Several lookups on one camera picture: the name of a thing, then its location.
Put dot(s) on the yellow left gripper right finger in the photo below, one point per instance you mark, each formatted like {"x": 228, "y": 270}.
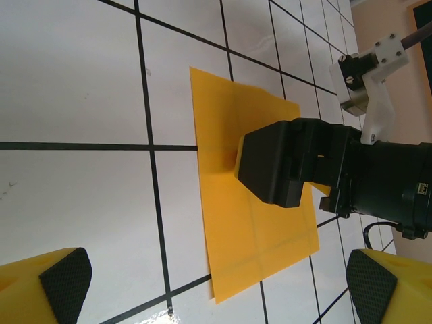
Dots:
{"x": 395, "y": 290}

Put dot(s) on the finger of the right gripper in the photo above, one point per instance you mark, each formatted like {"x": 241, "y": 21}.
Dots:
{"x": 324, "y": 141}
{"x": 266, "y": 165}

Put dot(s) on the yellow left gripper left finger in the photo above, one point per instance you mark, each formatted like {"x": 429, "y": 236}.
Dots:
{"x": 37, "y": 290}

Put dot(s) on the yellow paper sheet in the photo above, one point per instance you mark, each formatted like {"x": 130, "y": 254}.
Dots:
{"x": 229, "y": 219}

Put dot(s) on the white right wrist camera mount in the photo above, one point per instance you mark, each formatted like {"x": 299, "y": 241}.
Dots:
{"x": 378, "y": 84}

